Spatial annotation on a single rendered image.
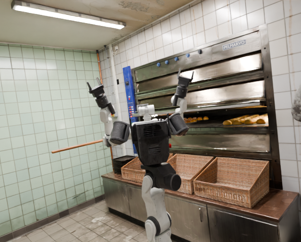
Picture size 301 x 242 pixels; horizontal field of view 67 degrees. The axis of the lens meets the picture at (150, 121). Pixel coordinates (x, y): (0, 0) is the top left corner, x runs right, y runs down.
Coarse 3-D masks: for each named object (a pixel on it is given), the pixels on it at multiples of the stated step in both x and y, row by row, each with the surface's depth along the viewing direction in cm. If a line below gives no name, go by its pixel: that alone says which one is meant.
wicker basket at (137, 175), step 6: (132, 162) 321; (138, 162) 328; (126, 168) 312; (132, 168) 320; (138, 168) 327; (126, 174) 300; (132, 174) 290; (138, 174) 282; (144, 174) 274; (132, 180) 292; (138, 180) 283
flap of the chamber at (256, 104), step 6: (204, 108) 242; (210, 108) 236; (216, 108) 231; (222, 108) 226; (228, 108) 223; (234, 108) 224; (240, 108) 225; (246, 108) 226; (144, 114) 311; (150, 114) 302; (156, 114) 294; (162, 114) 293
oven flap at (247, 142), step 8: (176, 136) 297; (184, 136) 288; (192, 136) 279; (200, 136) 270; (208, 136) 262; (216, 136) 255; (224, 136) 248; (232, 136) 241; (240, 136) 235; (248, 136) 229; (256, 136) 223; (264, 136) 218; (176, 144) 294; (184, 144) 285; (192, 144) 276; (200, 144) 268; (208, 144) 260; (216, 144) 253; (224, 144) 246; (232, 144) 239; (240, 144) 233; (248, 144) 227; (256, 144) 221; (264, 144) 216; (256, 152) 220; (264, 152) 213
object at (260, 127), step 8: (192, 128) 274; (200, 128) 266; (208, 128) 258; (216, 128) 251; (224, 128) 244; (232, 128) 237; (240, 128) 231; (248, 128) 225; (256, 128) 220; (264, 128) 214
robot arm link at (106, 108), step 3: (105, 102) 170; (108, 102) 172; (99, 105) 170; (102, 105) 170; (105, 105) 170; (108, 105) 170; (111, 105) 171; (102, 108) 172; (105, 108) 172; (108, 108) 172; (111, 108) 172; (108, 111) 173; (111, 111) 172; (114, 111) 173; (108, 114) 174
